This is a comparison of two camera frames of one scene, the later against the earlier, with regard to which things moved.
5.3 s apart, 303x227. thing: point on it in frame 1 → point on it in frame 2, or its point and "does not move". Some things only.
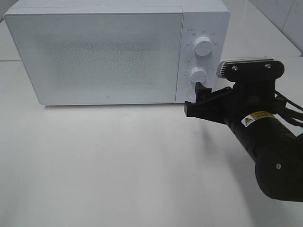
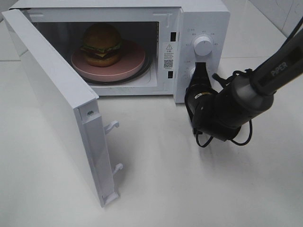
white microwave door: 100,57 → 72,104
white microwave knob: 202,46 does not move
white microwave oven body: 90,52 does not move
